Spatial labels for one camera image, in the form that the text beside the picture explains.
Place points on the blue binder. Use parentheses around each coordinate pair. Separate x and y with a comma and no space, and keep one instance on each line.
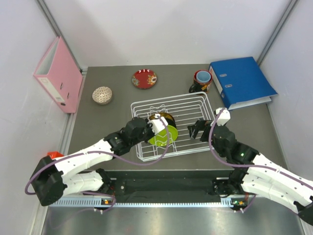
(241,83)

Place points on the patterned small bowl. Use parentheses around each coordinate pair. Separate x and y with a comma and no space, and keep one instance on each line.
(102,95)

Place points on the red emergency button box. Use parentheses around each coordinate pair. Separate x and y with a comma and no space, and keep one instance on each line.
(54,154)

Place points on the pink binder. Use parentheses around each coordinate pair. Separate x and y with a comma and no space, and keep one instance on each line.
(59,75)

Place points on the black gold plate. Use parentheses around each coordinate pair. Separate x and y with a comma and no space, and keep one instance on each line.
(169,118)

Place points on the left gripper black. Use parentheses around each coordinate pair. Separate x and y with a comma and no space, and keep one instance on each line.
(151,133)

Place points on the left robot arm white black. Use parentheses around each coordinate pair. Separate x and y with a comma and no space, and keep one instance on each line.
(54,178)

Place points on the slotted cable duct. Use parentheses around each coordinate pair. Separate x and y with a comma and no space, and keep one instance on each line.
(97,202)

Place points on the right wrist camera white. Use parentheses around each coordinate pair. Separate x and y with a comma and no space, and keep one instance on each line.
(222,116)

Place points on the light blue cup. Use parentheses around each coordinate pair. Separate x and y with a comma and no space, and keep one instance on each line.
(203,76)

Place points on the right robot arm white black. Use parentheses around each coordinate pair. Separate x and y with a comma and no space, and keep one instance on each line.
(254,173)

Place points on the black skull mug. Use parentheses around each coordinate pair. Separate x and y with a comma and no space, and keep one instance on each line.
(199,87)

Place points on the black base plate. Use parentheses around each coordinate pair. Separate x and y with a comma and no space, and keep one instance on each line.
(165,186)

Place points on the red floral bowl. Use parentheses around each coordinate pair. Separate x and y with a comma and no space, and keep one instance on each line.
(144,79)

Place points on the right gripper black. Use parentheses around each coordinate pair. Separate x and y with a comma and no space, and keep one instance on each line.
(200,125)

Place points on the lime green plate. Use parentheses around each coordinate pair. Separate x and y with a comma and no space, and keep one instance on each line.
(161,138)

